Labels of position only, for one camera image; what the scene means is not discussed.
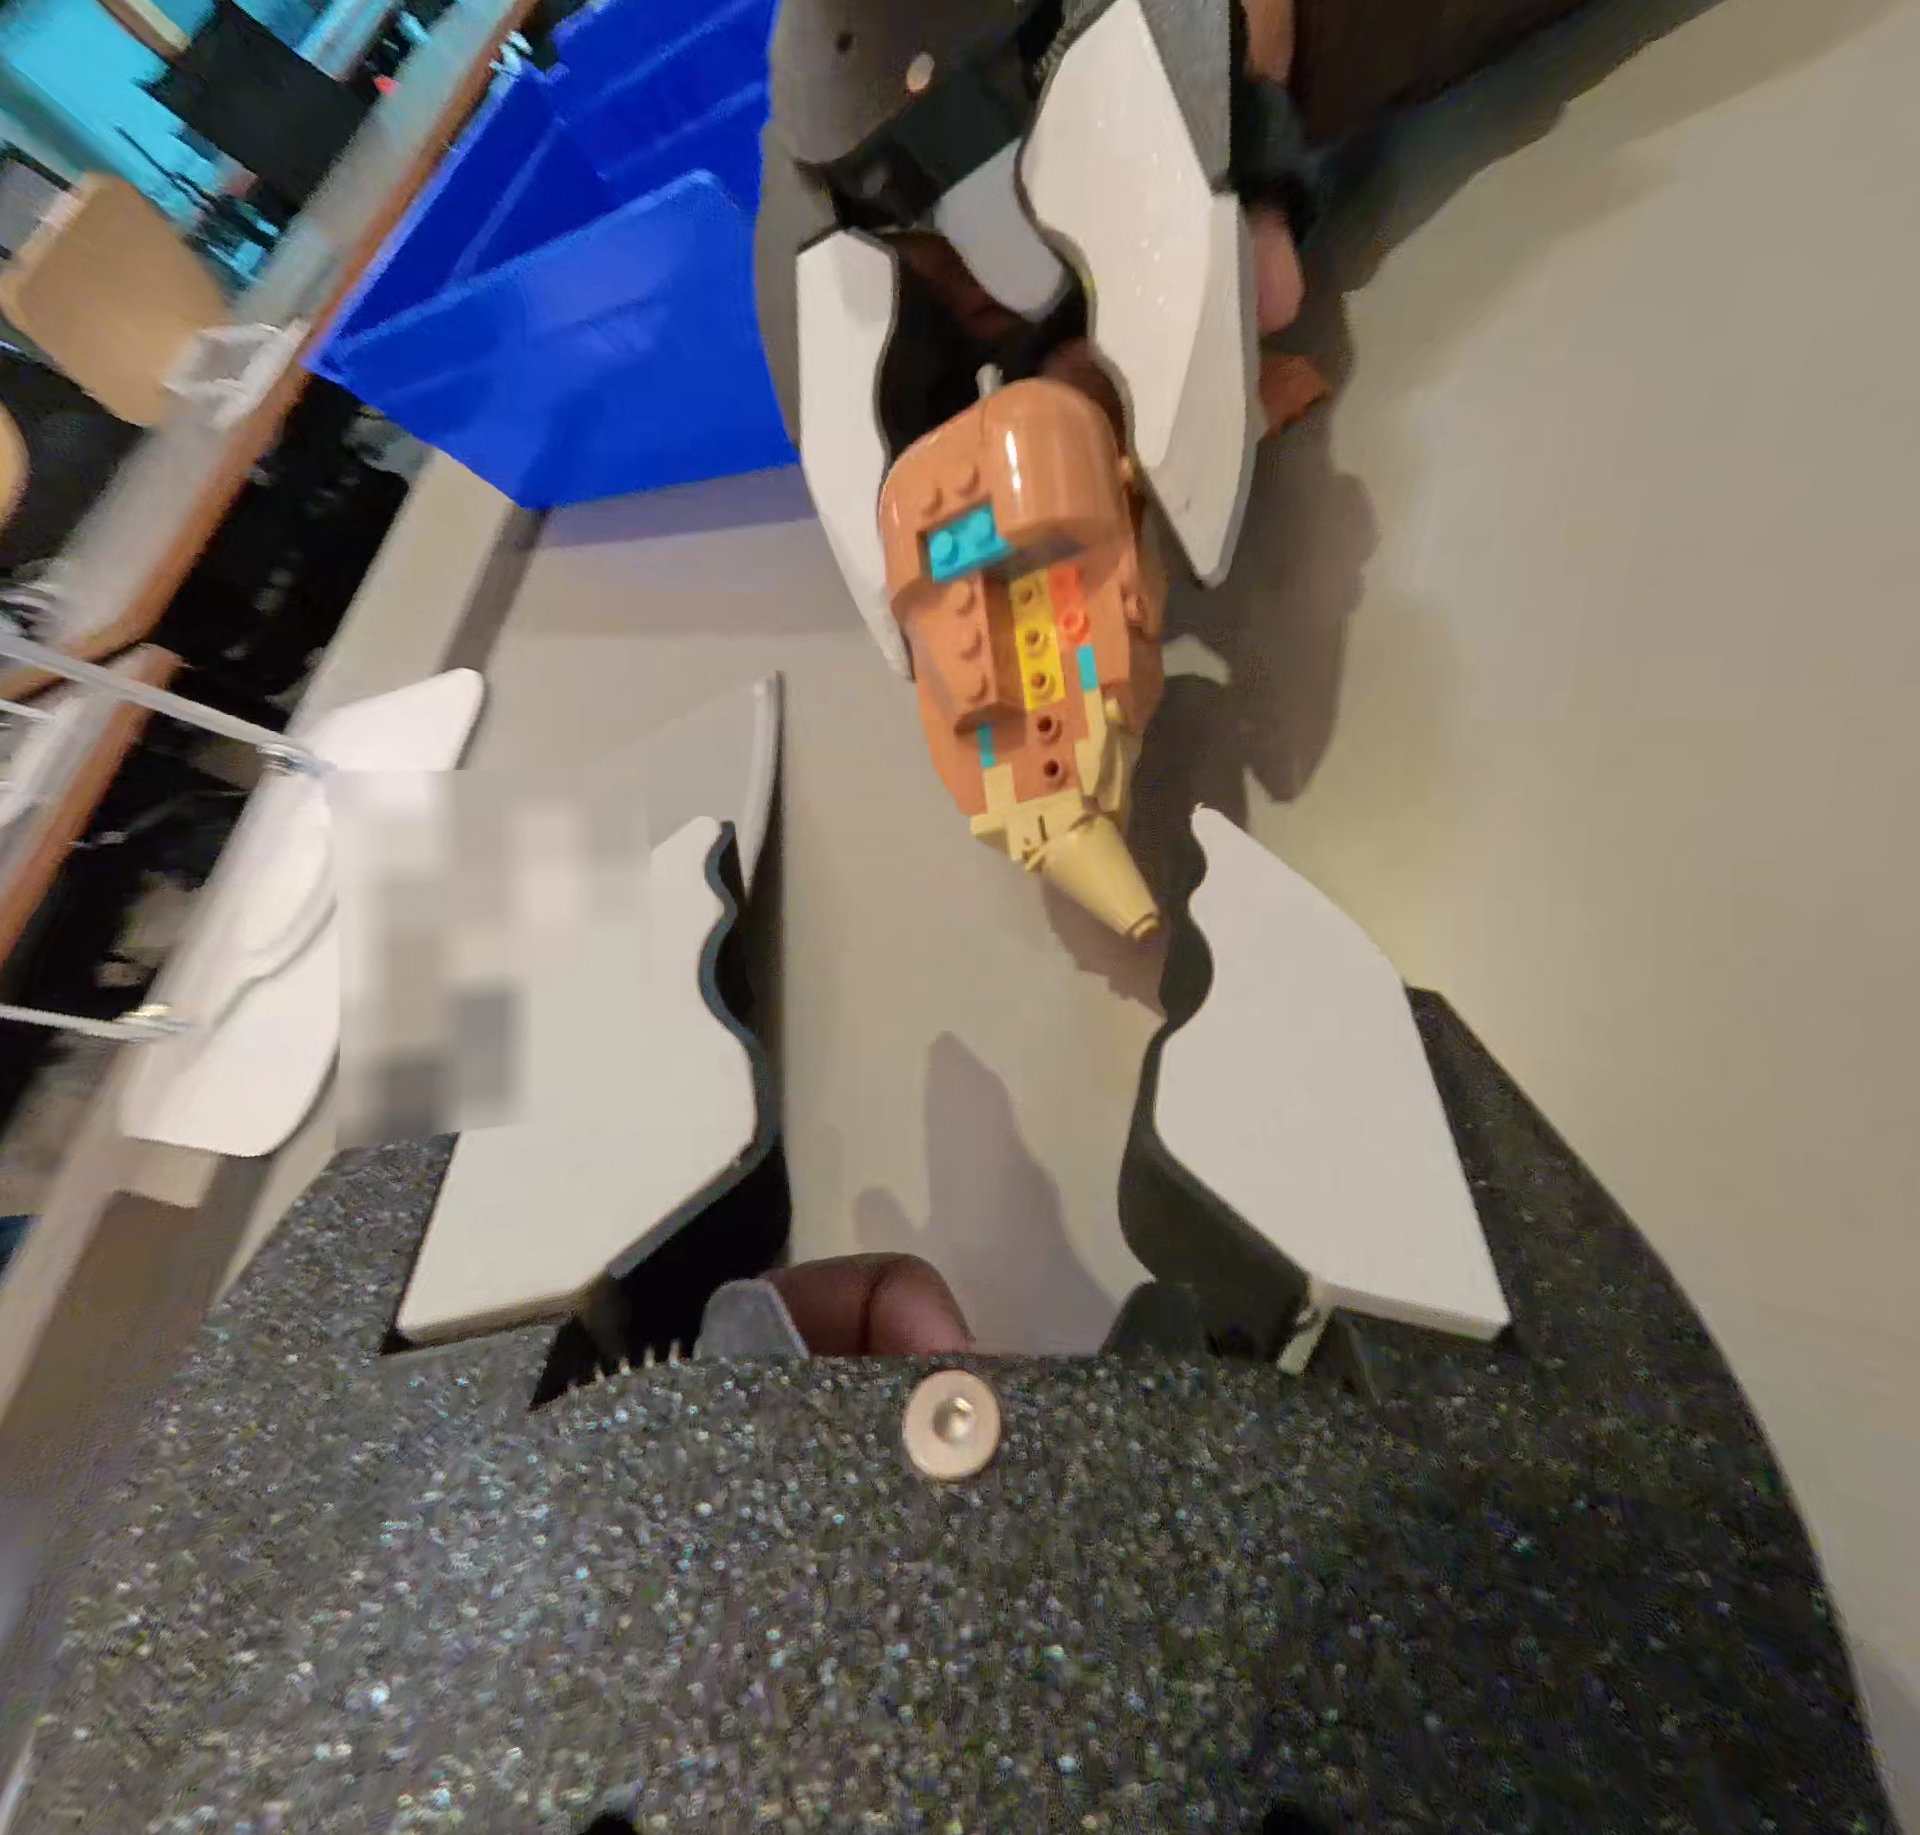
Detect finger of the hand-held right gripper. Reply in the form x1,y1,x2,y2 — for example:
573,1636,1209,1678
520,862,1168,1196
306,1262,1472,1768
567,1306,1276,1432
1016,0,1265,593
789,229,920,683

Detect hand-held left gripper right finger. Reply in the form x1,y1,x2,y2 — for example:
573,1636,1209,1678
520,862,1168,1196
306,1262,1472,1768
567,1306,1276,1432
1118,805,1515,1372

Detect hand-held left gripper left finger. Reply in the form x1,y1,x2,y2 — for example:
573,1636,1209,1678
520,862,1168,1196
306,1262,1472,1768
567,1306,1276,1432
392,817,792,1346

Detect brown toy brick model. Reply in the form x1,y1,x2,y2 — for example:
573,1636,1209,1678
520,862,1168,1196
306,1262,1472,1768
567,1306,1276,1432
876,367,1163,944

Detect grey desk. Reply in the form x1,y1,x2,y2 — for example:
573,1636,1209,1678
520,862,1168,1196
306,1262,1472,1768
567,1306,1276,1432
0,0,1920,1792

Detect background wooden-edged desk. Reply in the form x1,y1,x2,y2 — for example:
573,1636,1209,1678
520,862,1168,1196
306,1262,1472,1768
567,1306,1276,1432
0,0,579,705

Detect person's left hand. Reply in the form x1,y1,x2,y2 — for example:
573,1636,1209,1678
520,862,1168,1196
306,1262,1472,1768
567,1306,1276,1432
776,1254,977,1362

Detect clear stand with white base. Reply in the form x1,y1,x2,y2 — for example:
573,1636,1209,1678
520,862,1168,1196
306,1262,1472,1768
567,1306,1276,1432
0,621,491,1166

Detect tan wooden chair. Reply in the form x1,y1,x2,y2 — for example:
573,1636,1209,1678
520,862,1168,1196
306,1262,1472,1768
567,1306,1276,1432
0,171,234,429

